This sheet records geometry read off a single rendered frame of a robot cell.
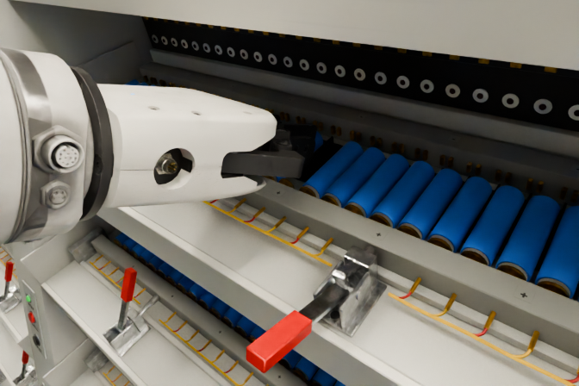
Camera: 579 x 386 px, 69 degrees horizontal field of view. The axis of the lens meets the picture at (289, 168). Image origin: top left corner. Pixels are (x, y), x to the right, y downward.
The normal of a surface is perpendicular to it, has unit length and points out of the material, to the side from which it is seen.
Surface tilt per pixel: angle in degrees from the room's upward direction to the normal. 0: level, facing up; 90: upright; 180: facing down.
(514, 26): 111
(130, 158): 89
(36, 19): 90
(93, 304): 21
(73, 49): 90
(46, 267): 90
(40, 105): 56
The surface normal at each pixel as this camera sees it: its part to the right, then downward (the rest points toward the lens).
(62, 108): 0.72, -0.30
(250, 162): 0.35, 0.29
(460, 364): -0.16, -0.79
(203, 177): 0.69, 0.37
